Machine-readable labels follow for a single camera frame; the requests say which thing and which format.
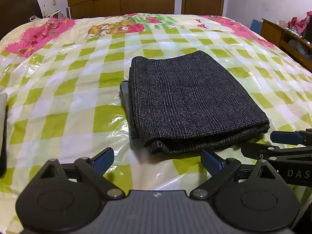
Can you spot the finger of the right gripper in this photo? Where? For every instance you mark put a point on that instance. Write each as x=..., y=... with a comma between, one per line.
x=301, y=137

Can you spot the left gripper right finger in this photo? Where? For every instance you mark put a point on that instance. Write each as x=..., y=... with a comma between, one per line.
x=243, y=198

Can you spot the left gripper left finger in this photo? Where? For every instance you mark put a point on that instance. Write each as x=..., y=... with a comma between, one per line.
x=67, y=197

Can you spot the dark grey plaid pants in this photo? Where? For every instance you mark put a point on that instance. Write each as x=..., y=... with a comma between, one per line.
x=187, y=104

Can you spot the wooden side table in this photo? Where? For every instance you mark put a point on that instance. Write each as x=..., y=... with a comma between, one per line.
x=294, y=46

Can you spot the red clothes pile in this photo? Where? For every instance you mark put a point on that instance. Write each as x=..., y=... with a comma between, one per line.
x=299, y=25

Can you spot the blue foam mat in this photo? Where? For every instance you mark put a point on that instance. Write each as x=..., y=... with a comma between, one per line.
x=256, y=26

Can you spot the green checkered floral bedspread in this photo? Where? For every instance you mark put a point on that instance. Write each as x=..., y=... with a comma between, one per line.
x=63, y=80

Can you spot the silver thermos bottle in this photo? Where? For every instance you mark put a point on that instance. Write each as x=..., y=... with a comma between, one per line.
x=68, y=11

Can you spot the dark wooden headboard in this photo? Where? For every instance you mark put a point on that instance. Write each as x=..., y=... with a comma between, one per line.
x=17, y=12

